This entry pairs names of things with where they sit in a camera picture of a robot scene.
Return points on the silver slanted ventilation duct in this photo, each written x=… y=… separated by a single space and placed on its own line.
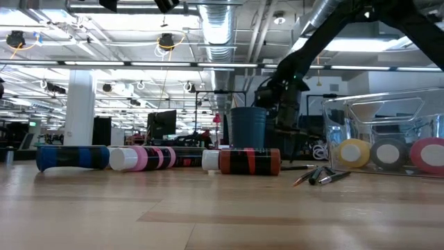
x=320 y=15

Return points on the large yellow paint bottle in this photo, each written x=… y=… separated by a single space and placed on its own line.
x=352 y=153

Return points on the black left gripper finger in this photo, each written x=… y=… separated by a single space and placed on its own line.
x=109 y=4
x=166 y=5

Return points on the small black paint bottle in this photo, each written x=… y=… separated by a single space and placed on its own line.
x=189 y=157

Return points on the black background cabinet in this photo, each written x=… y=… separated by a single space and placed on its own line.
x=102 y=131

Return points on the black background monitor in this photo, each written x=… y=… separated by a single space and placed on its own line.
x=162 y=124

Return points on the small dark blue paint bottle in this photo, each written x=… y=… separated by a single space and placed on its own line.
x=73 y=158

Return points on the small pink paint bottle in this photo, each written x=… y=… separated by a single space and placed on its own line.
x=145 y=158

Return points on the long ceiling light strip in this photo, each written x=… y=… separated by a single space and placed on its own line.
x=138 y=64

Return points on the clear plastic bin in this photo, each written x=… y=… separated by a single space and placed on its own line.
x=381 y=132

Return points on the white pillar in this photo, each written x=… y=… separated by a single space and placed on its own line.
x=80 y=104

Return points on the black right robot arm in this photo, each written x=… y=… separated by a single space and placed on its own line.
x=416 y=27

